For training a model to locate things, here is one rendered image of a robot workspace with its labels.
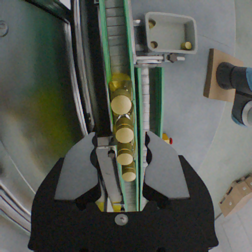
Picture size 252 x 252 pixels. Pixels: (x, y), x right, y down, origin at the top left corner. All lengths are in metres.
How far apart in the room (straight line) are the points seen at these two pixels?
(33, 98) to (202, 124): 0.82
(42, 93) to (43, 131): 0.06
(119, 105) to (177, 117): 0.55
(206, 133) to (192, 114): 0.20
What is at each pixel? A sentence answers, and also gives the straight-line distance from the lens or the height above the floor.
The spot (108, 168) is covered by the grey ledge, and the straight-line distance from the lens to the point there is 0.70.
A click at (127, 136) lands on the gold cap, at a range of 0.24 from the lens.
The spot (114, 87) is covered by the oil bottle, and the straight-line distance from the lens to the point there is 0.28.
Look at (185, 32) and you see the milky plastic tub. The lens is 0.69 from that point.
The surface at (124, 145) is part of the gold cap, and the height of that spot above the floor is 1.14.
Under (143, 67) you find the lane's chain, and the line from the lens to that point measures 0.49.
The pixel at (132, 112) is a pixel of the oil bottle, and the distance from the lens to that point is 0.30.
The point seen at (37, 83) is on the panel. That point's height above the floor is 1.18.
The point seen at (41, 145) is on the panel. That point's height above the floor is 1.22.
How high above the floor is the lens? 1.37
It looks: 62 degrees down
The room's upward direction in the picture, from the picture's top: 177 degrees clockwise
